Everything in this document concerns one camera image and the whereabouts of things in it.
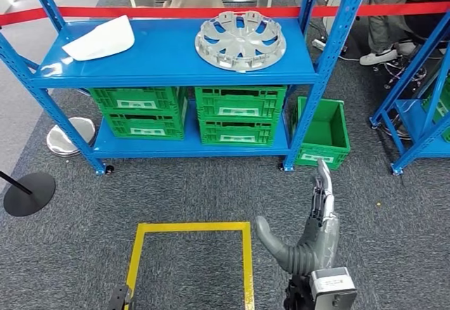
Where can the dark robot left hand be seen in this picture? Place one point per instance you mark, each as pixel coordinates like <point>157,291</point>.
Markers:
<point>120,298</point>

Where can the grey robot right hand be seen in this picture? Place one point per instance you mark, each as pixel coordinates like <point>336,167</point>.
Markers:
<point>322,247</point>

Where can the blue metal shelf rack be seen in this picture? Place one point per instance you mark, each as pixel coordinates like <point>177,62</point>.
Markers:
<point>411,126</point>
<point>165,52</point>

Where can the white curved panel part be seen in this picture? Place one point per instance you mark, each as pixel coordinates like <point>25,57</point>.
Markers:
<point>102,38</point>

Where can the yellow floor tape square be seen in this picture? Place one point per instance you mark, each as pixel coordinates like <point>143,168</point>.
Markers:
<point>248,270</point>

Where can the open green plastic bin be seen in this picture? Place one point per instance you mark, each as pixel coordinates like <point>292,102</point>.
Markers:
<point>325,133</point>

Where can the black barrier stanchion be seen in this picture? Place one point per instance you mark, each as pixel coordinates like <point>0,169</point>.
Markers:
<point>32,196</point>

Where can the green plastic crate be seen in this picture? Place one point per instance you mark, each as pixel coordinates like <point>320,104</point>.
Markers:
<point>140,96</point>
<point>237,128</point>
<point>441,107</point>
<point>144,124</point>
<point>238,100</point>

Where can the chrome barrier stanchion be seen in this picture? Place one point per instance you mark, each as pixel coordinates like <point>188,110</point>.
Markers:
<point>66,138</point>

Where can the white power strip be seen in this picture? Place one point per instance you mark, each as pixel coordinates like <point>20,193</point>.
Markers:
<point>318,44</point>

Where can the chrome office chair base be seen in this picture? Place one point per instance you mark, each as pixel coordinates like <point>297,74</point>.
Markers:
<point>401,72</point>

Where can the silver wheel hubcap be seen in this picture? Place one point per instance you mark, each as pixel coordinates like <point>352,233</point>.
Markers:
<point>242,42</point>

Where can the red barrier belt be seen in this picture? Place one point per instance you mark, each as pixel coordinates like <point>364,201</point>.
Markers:
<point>176,12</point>

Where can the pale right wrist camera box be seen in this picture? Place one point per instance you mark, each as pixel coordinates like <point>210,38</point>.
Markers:
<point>332,289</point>

